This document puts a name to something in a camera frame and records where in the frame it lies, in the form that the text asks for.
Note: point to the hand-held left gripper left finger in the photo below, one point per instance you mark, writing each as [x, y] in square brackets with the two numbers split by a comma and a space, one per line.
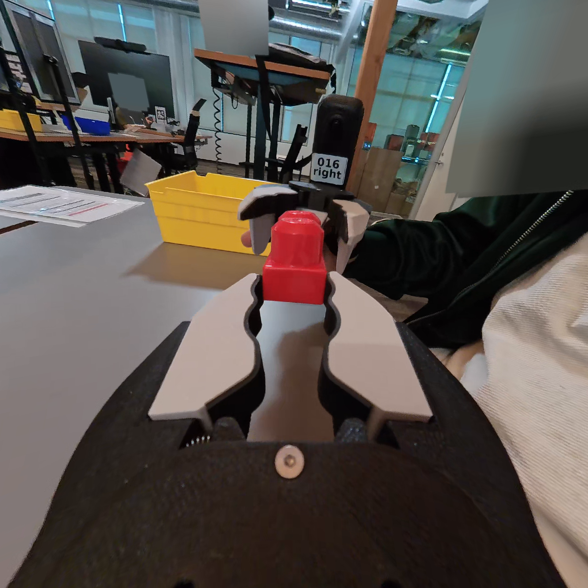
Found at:
[206, 363]

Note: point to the laminated paper sheet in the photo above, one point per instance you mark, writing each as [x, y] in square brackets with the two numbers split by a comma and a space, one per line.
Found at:
[64, 202]

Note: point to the grey tilted panel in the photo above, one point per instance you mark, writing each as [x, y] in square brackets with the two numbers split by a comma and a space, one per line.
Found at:
[140, 172]

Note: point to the person's right hand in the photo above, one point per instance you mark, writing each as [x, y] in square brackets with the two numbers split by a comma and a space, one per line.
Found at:
[246, 240]

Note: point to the person's green jacket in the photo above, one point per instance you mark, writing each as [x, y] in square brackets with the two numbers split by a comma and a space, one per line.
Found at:
[519, 257]

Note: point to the wooden pillar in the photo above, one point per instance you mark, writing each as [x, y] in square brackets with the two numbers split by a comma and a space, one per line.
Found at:
[374, 82]

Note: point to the raised wooden standing desk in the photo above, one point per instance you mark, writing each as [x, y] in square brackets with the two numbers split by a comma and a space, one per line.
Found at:
[257, 69]

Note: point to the small yellow storage bin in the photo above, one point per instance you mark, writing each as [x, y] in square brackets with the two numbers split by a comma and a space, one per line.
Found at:
[18, 119]

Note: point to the large black monitor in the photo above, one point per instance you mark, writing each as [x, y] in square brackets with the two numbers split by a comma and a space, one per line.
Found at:
[160, 82]

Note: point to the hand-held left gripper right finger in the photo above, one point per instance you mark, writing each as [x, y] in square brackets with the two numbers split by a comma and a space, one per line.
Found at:
[376, 363]

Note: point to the long wooden desk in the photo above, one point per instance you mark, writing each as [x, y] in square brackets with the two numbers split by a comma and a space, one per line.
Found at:
[115, 138]

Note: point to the black camera bar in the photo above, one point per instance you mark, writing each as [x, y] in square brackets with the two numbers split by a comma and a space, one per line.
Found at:
[119, 44]

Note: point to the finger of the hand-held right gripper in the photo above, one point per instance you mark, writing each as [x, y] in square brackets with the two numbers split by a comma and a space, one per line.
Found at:
[259, 216]
[356, 225]

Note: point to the dark bag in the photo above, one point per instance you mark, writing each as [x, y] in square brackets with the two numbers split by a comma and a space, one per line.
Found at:
[298, 55]

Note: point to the cardboard boxes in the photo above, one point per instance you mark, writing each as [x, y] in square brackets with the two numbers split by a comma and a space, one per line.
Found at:
[386, 174]

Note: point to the black monitor on arm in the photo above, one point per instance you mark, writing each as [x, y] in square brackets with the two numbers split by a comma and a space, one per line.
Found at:
[41, 50]

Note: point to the blue storage bin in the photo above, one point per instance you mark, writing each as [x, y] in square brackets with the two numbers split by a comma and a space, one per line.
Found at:
[89, 125]

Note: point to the empty yellow plastic bin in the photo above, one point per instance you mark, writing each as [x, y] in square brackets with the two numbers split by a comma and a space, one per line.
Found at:
[197, 216]

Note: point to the red toy brick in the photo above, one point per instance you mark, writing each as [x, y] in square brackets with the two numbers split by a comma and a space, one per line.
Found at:
[294, 282]

